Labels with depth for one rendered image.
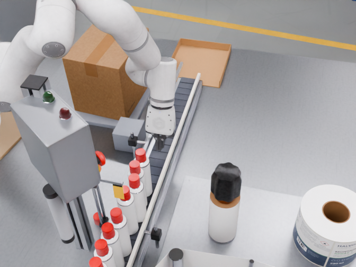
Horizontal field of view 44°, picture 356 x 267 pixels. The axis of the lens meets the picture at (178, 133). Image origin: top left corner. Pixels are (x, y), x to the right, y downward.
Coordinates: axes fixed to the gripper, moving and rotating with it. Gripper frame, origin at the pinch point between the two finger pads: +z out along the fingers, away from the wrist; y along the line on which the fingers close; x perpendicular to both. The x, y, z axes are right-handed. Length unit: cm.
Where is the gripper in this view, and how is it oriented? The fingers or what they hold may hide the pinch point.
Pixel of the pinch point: (159, 144)
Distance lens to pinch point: 159.8
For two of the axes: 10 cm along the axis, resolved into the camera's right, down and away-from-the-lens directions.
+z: -0.7, 9.0, 4.3
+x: 2.4, -4.0, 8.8
